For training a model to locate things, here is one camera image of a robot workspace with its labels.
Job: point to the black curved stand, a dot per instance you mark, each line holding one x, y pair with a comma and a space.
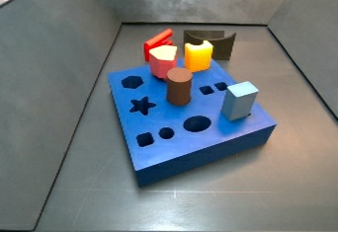
222, 42

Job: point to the brown cylinder block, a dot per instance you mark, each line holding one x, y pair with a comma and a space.
178, 86

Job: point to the yellow notched block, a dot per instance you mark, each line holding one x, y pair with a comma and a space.
198, 56

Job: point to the pink pentagon block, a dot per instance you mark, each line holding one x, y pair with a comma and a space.
162, 60

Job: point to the blue shape-sorter fixture block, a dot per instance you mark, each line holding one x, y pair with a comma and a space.
176, 138

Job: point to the light blue rectangular block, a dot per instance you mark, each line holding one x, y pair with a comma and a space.
240, 98

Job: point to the red square-circle object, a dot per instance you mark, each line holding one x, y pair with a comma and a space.
158, 40

